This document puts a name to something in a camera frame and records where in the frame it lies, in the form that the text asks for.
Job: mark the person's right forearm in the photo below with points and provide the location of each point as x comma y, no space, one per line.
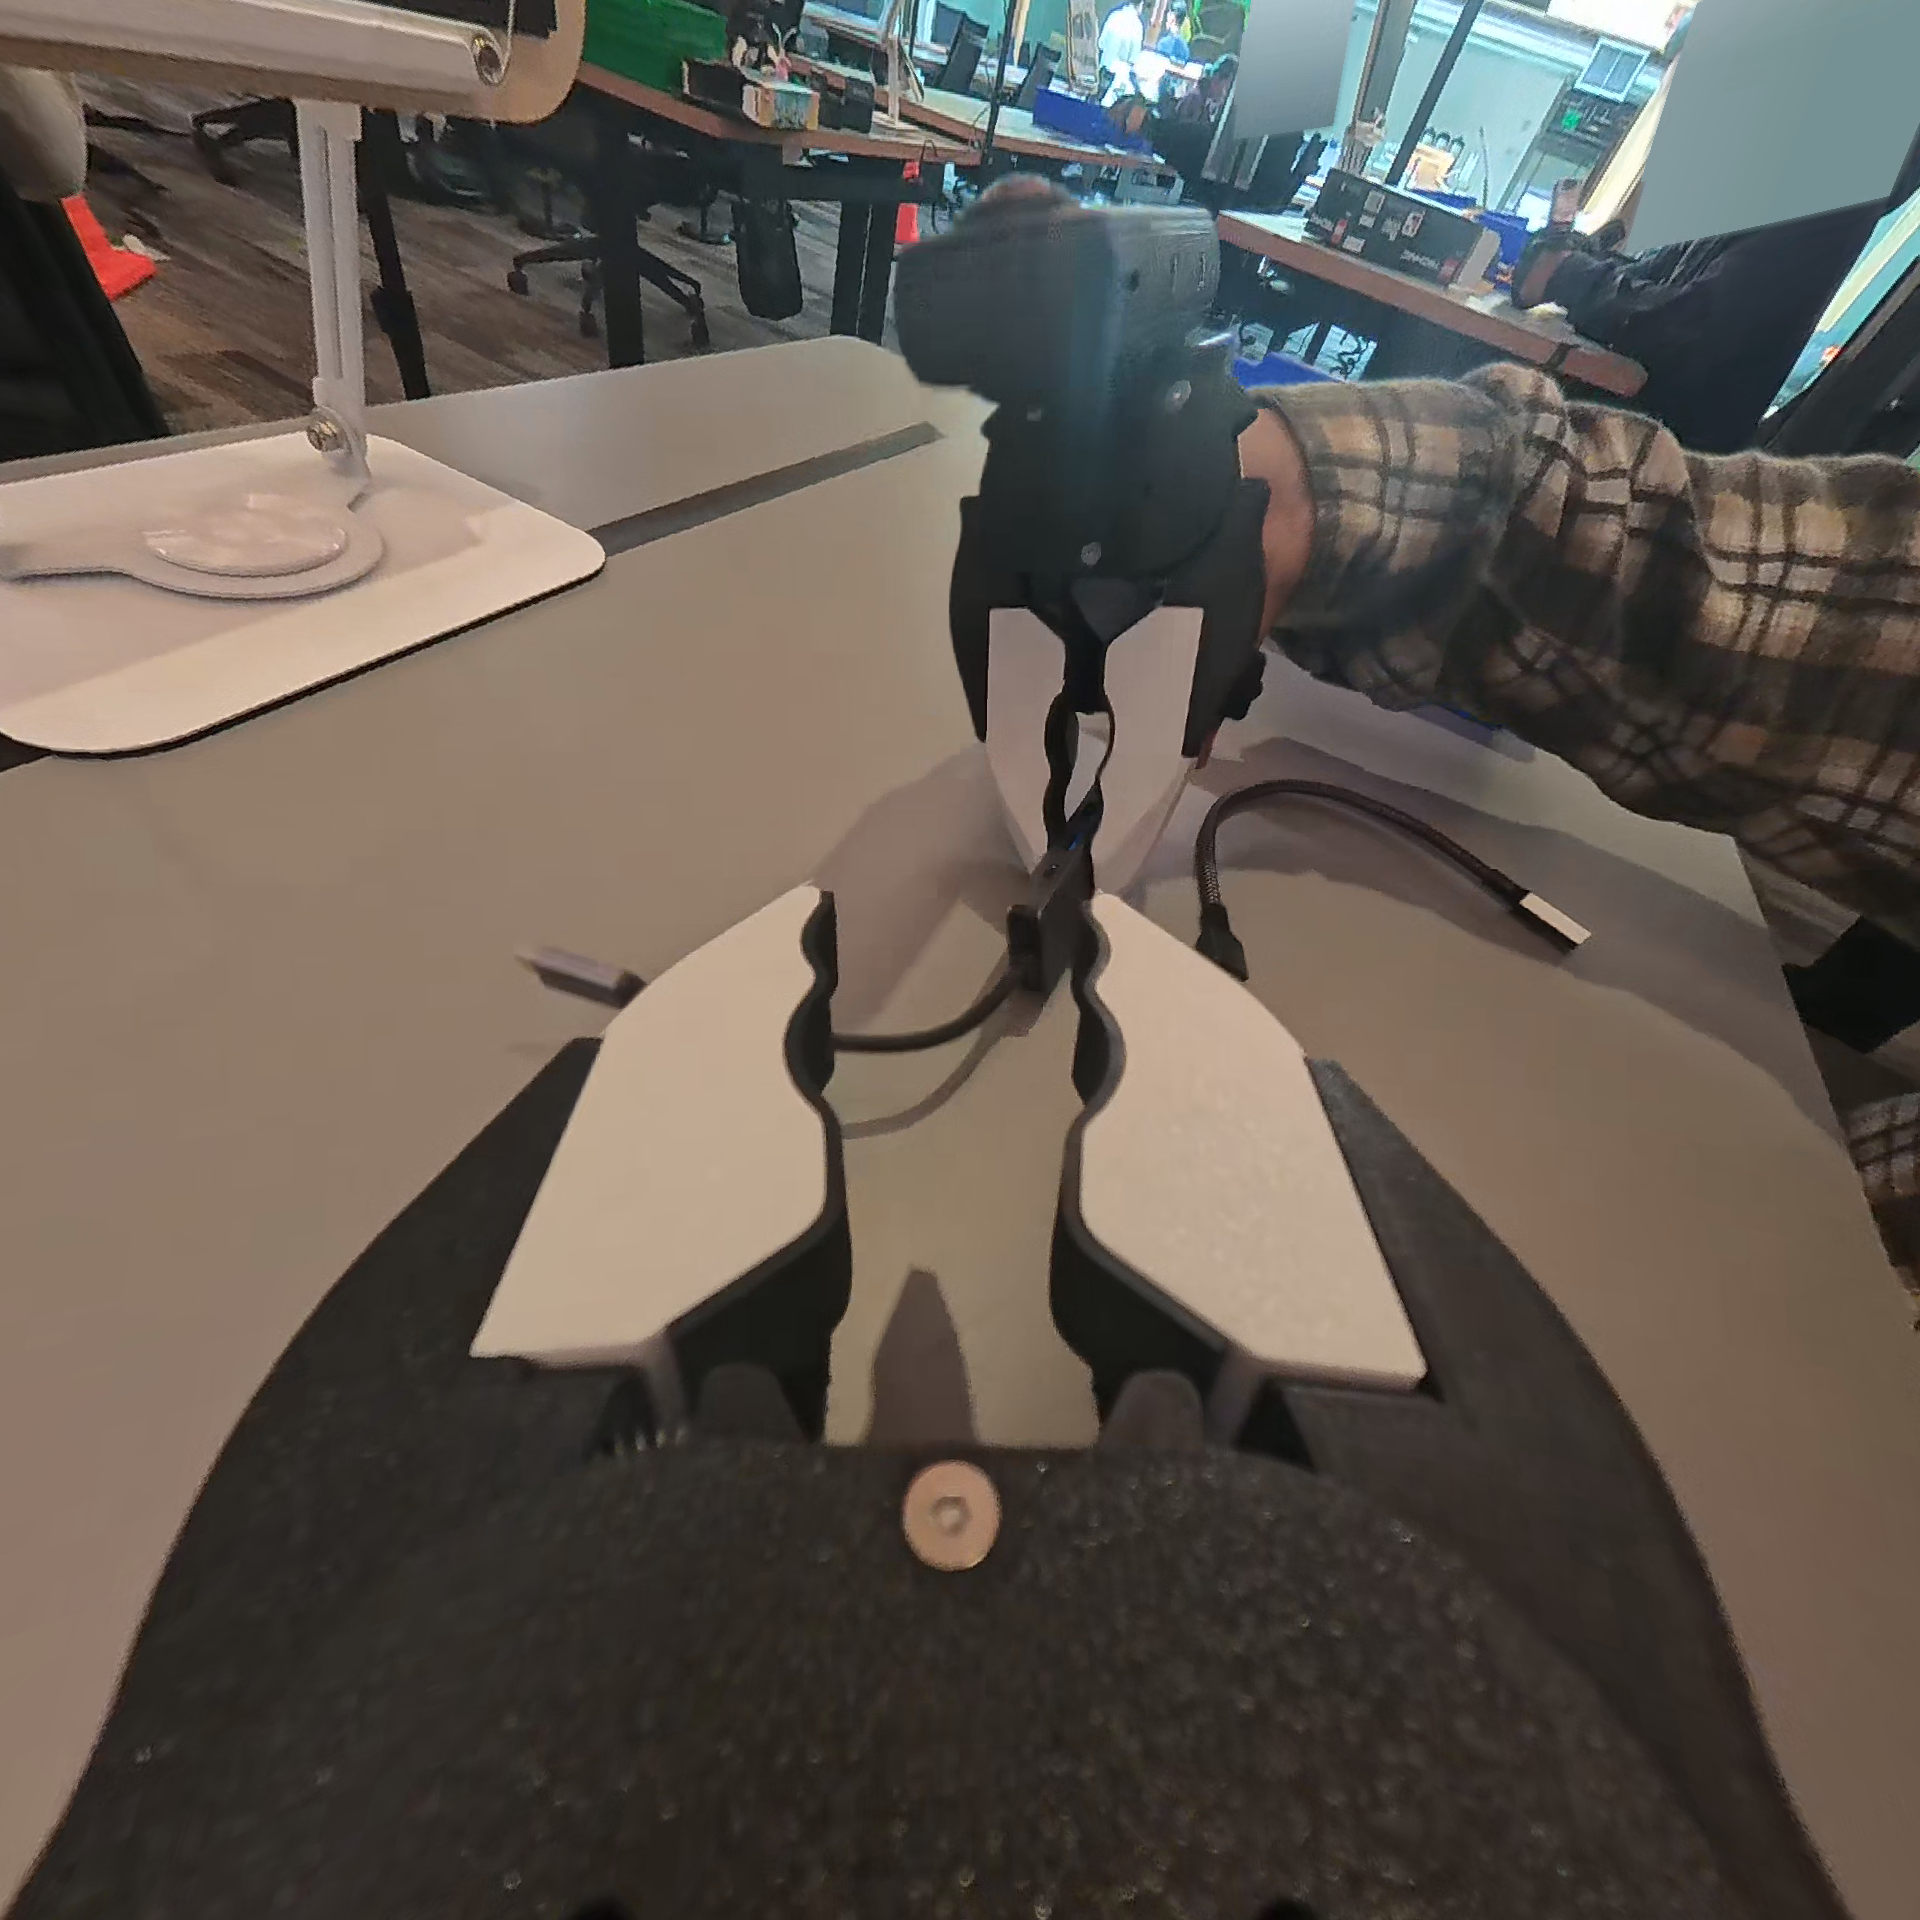
1576,570

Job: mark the white metal stand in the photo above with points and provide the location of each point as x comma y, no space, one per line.
374,600

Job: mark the person's plaid shirt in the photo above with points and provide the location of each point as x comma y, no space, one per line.
1891,1185

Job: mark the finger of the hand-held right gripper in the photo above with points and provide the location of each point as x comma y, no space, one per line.
1161,705
1019,705

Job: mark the wooden clipboard board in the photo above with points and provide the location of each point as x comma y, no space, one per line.
557,60

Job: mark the dark slim usb hub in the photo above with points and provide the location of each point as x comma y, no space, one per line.
1042,944

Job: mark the black bag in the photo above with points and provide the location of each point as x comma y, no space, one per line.
768,255

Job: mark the wooden top desk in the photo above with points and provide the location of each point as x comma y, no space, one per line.
840,142
1424,283

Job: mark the stack of green bins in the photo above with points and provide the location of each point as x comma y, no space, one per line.
661,31

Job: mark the person's right hand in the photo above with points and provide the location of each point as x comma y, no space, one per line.
1283,511

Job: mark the black cardboard box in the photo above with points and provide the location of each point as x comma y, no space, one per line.
1395,224

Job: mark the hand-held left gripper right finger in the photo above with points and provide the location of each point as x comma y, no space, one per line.
1244,1200

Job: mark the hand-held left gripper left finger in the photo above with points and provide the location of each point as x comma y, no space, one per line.
661,1185

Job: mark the small colourful box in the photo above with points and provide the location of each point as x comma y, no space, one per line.
780,102

